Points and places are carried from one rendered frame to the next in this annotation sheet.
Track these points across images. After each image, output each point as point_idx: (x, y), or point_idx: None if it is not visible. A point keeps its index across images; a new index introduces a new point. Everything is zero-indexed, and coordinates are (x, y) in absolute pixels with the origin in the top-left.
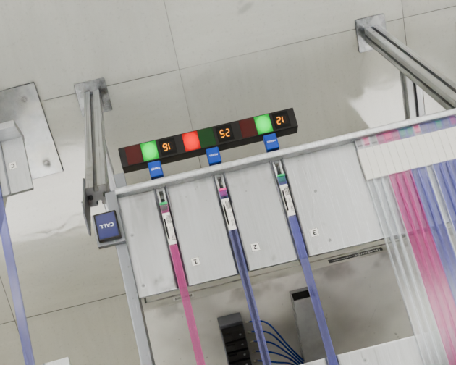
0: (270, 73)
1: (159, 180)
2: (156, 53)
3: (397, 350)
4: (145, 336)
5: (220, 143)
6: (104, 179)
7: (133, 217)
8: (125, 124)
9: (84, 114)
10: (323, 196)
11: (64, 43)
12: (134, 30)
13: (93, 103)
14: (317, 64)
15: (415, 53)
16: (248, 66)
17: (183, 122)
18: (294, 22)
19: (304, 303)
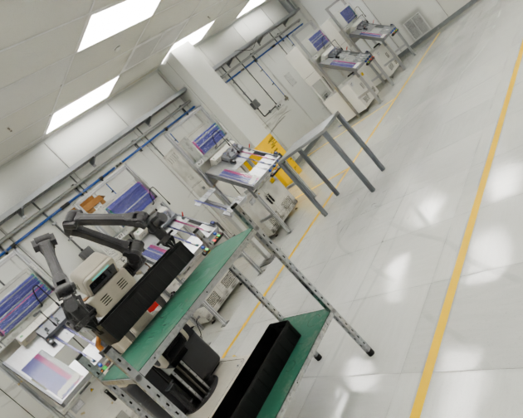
0: (237, 303)
1: (212, 231)
2: (256, 283)
3: None
4: (197, 221)
5: None
6: (223, 233)
7: (212, 228)
8: (254, 278)
9: (251, 259)
10: (189, 248)
11: (271, 267)
12: (262, 279)
13: (255, 264)
14: (231, 313)
15: (205, 304)
16: (241, 299)
17: (246, 288)
18: (239, 308)
19: None
